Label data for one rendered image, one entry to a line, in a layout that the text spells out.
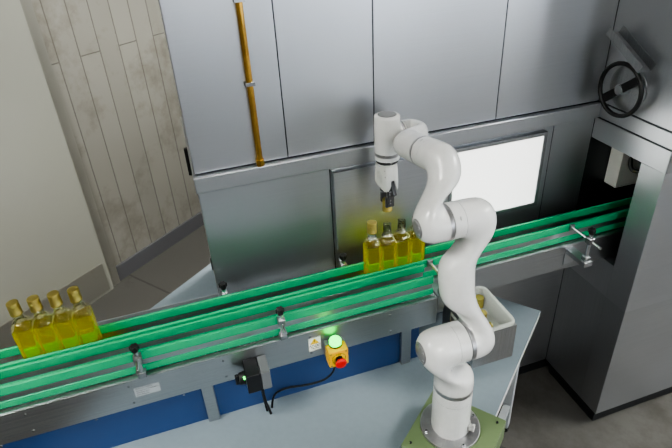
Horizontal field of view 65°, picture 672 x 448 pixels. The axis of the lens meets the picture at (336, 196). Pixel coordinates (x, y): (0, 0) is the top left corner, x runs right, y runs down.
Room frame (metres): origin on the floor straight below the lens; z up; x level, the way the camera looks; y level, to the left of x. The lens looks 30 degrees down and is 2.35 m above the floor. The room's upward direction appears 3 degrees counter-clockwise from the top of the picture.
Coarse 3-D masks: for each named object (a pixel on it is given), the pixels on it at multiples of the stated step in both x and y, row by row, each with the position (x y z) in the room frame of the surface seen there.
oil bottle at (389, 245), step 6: (384, 240) 1.58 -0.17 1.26; (390, 240) 1.58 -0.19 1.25; (384, 246) 1.57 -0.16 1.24; (390, 246) 1.58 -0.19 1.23; (396, 246) 1.59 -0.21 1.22; (384, 252) 1.57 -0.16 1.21; (390, 252) 1.58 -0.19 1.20; (396, 252) 1.59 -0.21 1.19; (384, 258) 1.57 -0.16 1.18; (390, 258) 1.58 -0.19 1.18; (396, 258) 1.59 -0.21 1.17; (384, 264) 1.57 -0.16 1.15; (390, 264) 1.58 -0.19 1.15; (396, 264) 1.59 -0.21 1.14
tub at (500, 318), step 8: (480, 288) 1.58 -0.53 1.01; (488, 296) 1.54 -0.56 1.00; (488, 304) 1.53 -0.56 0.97; (496, 304) 1.49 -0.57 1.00; (488, 312) 1.52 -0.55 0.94; (496, 312) 1.48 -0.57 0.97; (504, 312) 1.44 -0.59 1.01; (488, 320) 1.47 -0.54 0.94; (496, 320) 1.47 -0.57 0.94; (504, 320) 1.43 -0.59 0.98; (512, 320) 1.39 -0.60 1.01; (496, 328) 1.36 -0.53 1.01
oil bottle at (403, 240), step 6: (396, 234) 1.61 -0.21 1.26; (402, 234) 1.61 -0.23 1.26; (408, 234) 1.61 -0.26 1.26; (396, 240) 1.60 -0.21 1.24; (402, 240) 1.59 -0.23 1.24; (408, 240) 1.60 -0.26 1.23; (402, 246) 1.59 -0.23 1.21; (408, 246) 1.60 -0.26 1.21; (402, 252) 1.59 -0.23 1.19; (408, 252) 1.60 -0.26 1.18; (402, 258) 1.59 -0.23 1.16; (408, 258) 1.60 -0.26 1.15; (402, 264) 1.59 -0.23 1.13
